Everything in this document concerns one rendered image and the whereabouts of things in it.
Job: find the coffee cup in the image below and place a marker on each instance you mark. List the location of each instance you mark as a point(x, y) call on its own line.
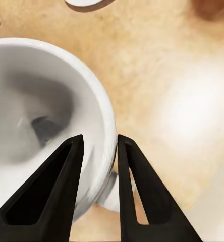
point(48, 95)

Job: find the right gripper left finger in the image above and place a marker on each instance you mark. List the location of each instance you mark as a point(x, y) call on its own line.
point(42, 208)

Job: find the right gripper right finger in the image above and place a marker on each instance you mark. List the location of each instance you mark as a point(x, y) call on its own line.
point(167, 222)

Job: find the countertop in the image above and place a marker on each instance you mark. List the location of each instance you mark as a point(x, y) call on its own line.
point(162, 65)

